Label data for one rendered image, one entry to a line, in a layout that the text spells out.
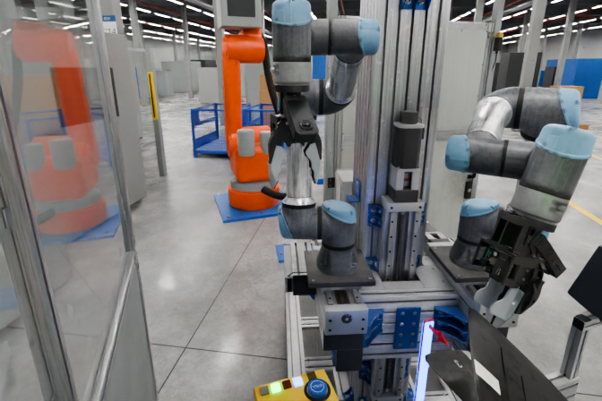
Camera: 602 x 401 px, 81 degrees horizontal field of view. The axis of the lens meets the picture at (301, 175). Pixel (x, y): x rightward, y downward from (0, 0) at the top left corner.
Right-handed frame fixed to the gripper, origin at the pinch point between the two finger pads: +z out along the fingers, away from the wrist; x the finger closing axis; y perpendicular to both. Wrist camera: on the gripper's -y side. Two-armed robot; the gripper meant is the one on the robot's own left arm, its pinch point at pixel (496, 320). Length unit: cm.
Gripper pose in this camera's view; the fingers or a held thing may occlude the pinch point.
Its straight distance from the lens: 77.5
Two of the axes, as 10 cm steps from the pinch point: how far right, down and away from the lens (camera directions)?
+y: -9.1, -2.1, -3.5
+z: -2.9, 9.4, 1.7
